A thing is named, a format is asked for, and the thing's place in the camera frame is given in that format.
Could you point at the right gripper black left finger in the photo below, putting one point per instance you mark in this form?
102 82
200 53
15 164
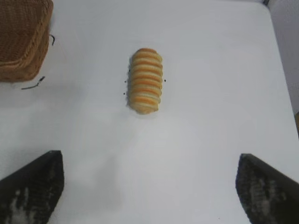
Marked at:
30 193

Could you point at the long striped bread roll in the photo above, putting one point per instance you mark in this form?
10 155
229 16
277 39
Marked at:
146 81

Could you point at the brown woven wicker basket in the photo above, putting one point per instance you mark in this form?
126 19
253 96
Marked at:
18 39

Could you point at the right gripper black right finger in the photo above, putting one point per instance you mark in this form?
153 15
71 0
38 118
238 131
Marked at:
268 196

